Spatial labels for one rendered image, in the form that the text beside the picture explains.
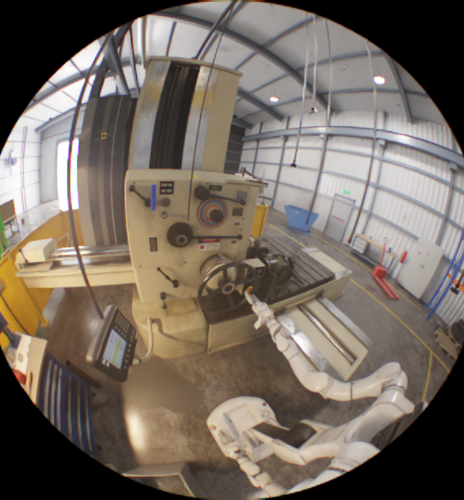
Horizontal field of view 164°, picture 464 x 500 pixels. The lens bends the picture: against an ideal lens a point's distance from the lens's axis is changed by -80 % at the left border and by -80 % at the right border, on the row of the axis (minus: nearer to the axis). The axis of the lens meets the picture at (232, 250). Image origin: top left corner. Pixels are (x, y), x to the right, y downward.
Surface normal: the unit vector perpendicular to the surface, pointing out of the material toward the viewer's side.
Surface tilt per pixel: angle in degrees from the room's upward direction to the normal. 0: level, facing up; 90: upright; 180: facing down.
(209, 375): 0
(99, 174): 90
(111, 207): 90
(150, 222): 90
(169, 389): 0
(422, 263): 90
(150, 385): 0
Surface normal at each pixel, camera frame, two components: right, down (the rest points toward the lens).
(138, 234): 0.42, 0.47
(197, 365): 0.15, -0.88
